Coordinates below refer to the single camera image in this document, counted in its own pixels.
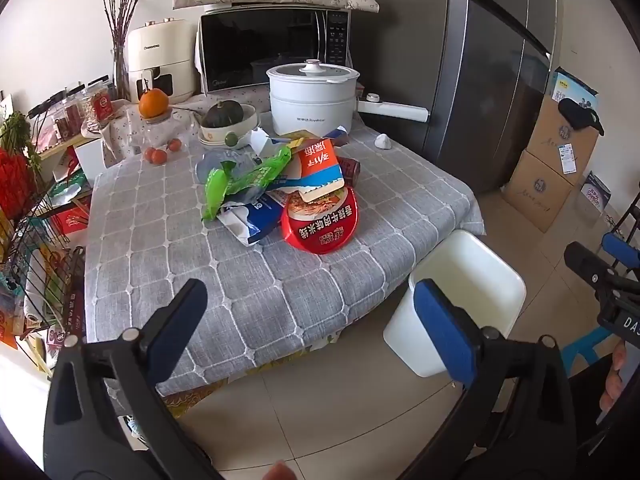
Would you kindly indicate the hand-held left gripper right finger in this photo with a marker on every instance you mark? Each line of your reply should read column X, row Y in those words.
column 445, row 332

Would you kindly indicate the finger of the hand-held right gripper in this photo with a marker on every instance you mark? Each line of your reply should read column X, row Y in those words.
column 582, row 260
column 622, row 251

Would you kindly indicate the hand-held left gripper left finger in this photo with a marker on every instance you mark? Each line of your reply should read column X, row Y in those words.
column 176, row 332

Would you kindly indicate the white plastic bin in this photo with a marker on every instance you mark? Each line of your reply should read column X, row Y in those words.
column 470, row 270

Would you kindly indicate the blue and white bag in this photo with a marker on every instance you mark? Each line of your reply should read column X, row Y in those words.
column 255, row 222

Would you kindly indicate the green snack packet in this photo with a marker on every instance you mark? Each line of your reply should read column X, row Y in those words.
column 235, row 185

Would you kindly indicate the red instant noodle bowl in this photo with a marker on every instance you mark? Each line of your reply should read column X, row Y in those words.
column 320, row 232

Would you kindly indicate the orange and white carton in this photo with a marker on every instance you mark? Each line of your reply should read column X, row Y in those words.
column 320, row 170

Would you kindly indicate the blue snack box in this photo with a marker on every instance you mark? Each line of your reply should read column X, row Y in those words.
column 336, row 134

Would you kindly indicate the person's right hand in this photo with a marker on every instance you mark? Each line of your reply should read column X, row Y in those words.
column 614, row 380

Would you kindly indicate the blue plastic stool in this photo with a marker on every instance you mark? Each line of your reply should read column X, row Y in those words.
column 582, row 347

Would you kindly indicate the small purple box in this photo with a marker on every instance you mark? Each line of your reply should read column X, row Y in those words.
column 595, row 192

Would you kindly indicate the grey checked tablecloth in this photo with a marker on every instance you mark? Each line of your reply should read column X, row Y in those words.
column 250, row 300

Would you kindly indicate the brown cardboard box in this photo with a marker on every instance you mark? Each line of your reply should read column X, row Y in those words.
column 537, row 190
column 560, row 140

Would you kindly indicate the black cap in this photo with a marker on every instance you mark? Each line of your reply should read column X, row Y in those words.
column 580, row 112

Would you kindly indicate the blue and white box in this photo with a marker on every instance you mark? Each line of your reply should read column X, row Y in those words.
column 567, row 87

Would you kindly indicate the small red tomato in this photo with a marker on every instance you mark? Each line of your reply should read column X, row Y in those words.
column 174, row 145
column 160, row 157
column 149, row 154

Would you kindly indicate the red drink can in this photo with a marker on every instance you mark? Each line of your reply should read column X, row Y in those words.
column 351, row 170

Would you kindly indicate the white square container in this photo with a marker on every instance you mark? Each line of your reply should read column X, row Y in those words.
column 92, row 157

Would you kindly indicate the white garlic bulb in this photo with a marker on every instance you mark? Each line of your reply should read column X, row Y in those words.
column 383, row 142

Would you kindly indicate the small green fruit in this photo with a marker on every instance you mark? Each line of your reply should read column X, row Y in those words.
column 231, row 139

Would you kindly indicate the white ceramic bowl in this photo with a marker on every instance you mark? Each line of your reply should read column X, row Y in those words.
column 220, row 135

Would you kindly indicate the grey refrigerator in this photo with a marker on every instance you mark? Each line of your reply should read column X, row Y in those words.
column 450, row 85

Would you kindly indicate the red hanging ornament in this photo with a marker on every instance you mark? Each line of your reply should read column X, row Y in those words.
column 15, row 180

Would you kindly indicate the dark green squash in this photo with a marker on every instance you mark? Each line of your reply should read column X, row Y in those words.
column 222, row 114

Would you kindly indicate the orange fruit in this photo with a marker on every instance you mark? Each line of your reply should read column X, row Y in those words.
column 153, row 103

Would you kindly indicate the yellow packet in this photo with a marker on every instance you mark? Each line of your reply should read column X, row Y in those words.
column 300, row 135

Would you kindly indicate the green leafy bunch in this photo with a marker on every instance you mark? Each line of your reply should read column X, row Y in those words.
column 17, row 130

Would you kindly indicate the white electric cooking pot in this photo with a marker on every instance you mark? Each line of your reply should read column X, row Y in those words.
column 310, row 105

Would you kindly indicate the glass vase with twigs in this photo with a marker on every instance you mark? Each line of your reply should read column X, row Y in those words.
column 121, row 70

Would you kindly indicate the cream air fryer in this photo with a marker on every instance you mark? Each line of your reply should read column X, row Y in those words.
column 160, row 50

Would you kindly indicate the black microwave oven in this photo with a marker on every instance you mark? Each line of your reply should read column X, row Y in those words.
column 260, row 50

